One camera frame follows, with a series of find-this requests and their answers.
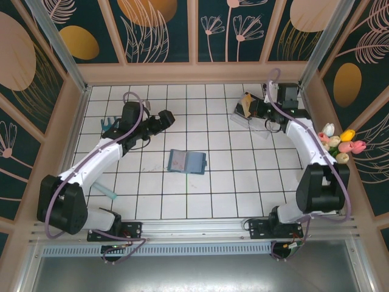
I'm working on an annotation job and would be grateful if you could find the gold card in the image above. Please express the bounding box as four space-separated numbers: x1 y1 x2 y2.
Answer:
244 93 255 118

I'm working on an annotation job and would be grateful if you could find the teal card holder wallet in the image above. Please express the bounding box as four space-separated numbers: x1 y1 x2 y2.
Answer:
166 148 208 176

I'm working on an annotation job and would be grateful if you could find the clear acrylic card stand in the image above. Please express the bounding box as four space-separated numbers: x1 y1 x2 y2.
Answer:
230 92 274 140

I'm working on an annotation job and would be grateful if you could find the tulip bouquet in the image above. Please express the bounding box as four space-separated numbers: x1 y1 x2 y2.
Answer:
317 122 368 165

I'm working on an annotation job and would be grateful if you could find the light teal tube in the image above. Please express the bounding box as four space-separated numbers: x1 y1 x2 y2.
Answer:
92 182 118 200

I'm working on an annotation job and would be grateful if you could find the grey metal sheet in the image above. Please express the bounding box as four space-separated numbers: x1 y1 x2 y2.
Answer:
30 255 362 292

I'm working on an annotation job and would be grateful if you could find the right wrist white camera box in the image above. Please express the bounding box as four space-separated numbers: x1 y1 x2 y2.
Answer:
264 85 279 104

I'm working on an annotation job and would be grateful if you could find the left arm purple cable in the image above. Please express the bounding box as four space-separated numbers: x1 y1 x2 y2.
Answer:
44 92 148 265

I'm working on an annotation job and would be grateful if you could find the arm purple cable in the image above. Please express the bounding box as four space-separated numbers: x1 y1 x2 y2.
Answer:
44 92 148 265
266 68 354 262

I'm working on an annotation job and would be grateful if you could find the teal garden fork wooden handle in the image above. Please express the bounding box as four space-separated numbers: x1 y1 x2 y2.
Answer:
100 117 121 131

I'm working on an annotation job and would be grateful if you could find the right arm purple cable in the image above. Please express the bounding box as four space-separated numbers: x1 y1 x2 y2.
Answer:
266 68 354 262

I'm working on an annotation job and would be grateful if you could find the aluminium frame post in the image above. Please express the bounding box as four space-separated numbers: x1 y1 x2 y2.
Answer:
298 0 357 89
24 0 92 94

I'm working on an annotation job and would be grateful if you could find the aluminium rail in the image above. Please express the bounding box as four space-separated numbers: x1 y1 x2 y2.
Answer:
29 215 361 245

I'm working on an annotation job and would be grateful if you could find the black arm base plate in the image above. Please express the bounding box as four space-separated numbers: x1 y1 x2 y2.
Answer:
87 221 143 243
248 218 305 241

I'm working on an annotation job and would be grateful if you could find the perforated grey cable duct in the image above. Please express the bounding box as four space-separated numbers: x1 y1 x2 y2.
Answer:
41 245 274 257

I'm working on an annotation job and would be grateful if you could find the electronics board with wires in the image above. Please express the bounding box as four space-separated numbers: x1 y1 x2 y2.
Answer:
272 240 305 260
101 244 129 256

